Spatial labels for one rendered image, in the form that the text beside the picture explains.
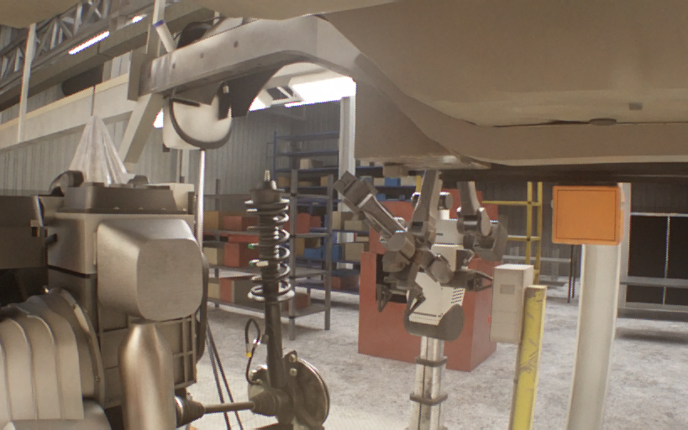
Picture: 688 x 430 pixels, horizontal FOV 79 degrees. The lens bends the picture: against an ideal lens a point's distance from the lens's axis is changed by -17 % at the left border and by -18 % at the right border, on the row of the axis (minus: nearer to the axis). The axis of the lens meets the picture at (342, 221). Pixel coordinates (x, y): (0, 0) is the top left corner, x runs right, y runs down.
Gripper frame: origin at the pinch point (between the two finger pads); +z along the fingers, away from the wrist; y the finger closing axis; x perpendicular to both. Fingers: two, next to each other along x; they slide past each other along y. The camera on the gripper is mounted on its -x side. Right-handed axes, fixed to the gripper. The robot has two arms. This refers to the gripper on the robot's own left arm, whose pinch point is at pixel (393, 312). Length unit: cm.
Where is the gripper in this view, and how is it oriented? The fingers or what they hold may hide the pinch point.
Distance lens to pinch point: 142.7
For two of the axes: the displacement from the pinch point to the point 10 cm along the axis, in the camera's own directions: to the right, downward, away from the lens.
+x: 5.7, 5.0, 6.5
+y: 7.4, 0.3, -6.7
